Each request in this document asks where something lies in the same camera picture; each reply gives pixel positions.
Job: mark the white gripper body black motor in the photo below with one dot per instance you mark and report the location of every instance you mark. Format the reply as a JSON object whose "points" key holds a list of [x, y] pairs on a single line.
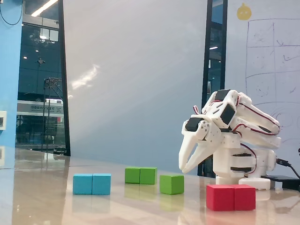
{"points": [[192, 138]]}

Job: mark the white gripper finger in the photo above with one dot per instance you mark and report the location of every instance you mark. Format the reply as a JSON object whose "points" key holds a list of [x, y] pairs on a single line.
{"points": [[187, 150], [201, 154]]}

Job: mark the small green cube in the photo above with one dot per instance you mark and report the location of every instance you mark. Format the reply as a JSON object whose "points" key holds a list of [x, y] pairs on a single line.
{"points": [[172, 185]]}

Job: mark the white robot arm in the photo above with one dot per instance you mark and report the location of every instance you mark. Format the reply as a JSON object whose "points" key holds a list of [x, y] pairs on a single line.
{"points": [[257, 117]]}

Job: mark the long red block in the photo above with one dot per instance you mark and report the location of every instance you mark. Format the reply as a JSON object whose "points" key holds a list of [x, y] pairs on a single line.
{"points": [[230, 198]]}

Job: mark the long green block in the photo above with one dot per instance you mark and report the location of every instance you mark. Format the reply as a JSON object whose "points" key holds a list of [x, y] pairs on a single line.
{"points": [[140, 175]]}

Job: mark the long blue block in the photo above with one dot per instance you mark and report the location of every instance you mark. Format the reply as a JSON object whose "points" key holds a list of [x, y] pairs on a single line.
{"points": [[91, 184]]}

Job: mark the black flat box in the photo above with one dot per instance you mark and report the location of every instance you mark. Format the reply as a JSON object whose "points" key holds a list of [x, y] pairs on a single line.
{"points": [[284, 181]]}

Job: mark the whiteboard with marker drawings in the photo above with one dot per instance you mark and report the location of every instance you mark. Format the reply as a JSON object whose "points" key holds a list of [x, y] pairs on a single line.
{"points": [[269, 58]]}

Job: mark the yellow round sticker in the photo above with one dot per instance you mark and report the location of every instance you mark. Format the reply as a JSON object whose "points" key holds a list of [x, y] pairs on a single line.
{"points": [[244, 12]]}

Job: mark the dark metal tripod stand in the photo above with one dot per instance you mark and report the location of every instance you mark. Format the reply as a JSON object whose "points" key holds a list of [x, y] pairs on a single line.
{"points": [[49, 98]]}

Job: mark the white sign with characters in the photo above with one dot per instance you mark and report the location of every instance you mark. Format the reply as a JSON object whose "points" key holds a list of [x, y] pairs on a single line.
{"points": [[39, 107]]}

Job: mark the long ceiling light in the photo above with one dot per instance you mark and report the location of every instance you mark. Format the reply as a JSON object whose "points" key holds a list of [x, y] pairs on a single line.
{"points": [[44, 8]]}

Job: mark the thin black frame post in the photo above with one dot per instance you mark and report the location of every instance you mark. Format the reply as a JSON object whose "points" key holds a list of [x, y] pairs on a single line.
{"points": [[207, 58]]}

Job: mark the wide black frame post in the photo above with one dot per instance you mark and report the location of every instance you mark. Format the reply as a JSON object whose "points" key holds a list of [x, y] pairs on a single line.
{"points": [[64, 82]]}

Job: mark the white wall socket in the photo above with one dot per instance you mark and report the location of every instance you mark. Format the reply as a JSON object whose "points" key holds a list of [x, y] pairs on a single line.
{"points": [[2, 120]]}

